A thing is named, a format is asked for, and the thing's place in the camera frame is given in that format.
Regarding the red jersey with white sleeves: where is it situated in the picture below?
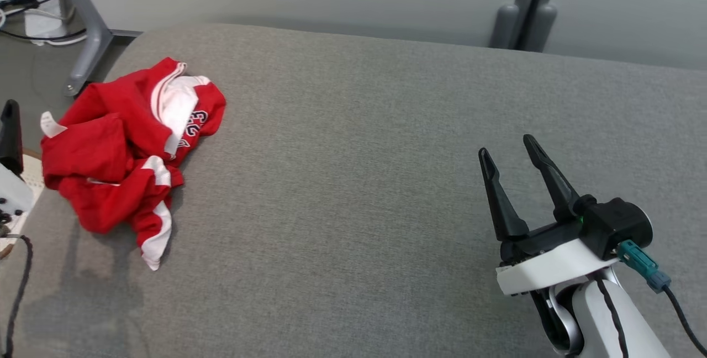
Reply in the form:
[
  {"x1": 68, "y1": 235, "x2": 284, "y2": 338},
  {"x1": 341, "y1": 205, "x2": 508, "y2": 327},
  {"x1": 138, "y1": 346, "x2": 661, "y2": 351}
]
[{"x1": 40, "y1": 57, "x2": 191, "y2": 235}]

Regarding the grey desk leg with caster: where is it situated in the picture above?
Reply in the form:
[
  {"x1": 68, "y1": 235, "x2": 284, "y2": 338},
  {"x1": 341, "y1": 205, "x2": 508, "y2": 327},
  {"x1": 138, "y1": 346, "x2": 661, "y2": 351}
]
[{"x1": 47, "y1": 0, "x2": 143, "y2": 98}]

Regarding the grey partition post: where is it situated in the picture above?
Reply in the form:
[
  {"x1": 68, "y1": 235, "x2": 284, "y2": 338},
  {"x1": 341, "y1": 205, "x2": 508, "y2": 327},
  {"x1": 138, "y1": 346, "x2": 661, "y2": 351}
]
[{"x1": 490, "y1": 0, "x2": 567, "y2": 52}]

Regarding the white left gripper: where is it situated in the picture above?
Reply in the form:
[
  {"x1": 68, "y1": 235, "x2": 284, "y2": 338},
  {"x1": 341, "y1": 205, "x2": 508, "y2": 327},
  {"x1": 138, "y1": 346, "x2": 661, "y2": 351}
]
[{"x1": 0, "y1": 99, "x2": 35, "y2": 240}]

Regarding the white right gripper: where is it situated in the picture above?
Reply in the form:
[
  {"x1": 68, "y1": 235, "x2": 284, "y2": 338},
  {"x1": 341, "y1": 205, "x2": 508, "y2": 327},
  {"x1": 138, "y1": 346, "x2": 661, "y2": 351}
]
[{"x1": 478, "y1": 134, "x2": 619, "y2": 296}]

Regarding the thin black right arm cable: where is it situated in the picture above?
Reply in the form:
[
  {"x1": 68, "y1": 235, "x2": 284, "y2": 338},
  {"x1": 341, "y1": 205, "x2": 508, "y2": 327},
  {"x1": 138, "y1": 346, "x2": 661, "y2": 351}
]
[{"x1": 593, "y1": 274, "x2": 630, "y2": 358}]

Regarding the cream perforated laundry basket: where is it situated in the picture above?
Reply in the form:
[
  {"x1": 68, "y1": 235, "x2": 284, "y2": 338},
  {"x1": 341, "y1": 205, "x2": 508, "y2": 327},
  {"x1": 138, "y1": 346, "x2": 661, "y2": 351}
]
[{"x1": 0, "y1": 150, "x2": 46, "y2": 260}]

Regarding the white power strip with cables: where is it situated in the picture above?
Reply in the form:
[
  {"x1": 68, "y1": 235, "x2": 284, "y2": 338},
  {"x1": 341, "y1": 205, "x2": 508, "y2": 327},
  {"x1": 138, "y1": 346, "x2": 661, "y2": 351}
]
[{"x1": 0, "y1": 0, "x2": 88, "y2": 43}]

